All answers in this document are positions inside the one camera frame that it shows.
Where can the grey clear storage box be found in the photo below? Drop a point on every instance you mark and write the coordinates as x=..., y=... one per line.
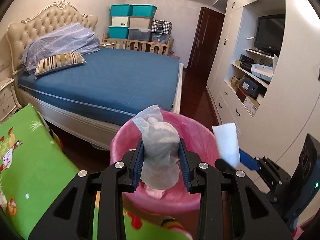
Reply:
x=139, y=34

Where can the black television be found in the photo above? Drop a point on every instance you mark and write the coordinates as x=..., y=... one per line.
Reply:
x=270, y=33

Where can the beige storage box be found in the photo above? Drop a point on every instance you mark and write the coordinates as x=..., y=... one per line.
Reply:
x=140, y=23

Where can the white foam sheet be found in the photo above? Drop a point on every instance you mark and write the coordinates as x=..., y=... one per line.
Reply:
x=227, y=143

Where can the teal storage box upper right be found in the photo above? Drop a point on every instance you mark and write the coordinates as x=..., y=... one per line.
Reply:
x=144, y=10

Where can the dark wooden door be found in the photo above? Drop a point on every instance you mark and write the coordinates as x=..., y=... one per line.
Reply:
x=206, y=39

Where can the black safe box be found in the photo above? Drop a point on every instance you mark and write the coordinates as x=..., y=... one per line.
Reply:
x=249, y=87

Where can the teal storage box upper left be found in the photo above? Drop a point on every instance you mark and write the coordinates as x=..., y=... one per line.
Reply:
x=121, y=10

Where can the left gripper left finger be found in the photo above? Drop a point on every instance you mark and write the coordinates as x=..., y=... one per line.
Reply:
x=93, y=202

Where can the white nightstand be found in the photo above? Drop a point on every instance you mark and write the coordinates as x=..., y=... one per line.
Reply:
x=9, y=103

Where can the lavender folded duvet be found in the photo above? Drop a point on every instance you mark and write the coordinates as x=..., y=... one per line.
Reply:
x=72, y=37

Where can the teal storage box lower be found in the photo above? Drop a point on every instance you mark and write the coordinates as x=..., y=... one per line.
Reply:
x=120, y=32

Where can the blue mattress bed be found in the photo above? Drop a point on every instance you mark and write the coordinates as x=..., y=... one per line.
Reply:
x=93, y=100

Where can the white tissue pile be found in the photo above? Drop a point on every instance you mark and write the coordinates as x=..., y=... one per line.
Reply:
x=161, y=140

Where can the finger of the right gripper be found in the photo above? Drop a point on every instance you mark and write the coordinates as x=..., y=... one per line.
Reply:
x=222, y=166
x=248, y=161

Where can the houndstooth bag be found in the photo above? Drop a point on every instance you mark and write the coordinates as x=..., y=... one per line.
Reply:
x=161, y=26

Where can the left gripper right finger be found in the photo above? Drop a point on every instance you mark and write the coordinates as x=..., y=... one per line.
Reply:
x=231, y=204

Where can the green cartoon tablecloth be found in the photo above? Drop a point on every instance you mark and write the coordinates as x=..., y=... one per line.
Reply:
x=34, y=170

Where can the white storage box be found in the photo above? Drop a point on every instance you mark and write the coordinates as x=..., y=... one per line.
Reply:
x=120, y=21

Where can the beige tufted headboard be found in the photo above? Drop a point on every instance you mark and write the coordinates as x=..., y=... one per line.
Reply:
x=58, y=14

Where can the striped pillow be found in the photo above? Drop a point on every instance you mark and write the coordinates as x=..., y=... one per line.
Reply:
x=59, y=62

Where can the white wall cabinet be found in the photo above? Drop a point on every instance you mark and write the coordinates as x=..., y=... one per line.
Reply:
x=276, y=123

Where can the pink lined trash bin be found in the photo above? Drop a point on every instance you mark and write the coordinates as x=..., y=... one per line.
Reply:
x=177, y=199

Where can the teal storage box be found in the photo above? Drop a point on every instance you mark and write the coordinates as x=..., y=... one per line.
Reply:
x=120, y=32
x=144, y=10
x=121, y=10

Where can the wooden crib rail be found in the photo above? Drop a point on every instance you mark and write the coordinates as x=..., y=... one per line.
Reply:
x=137, y=45

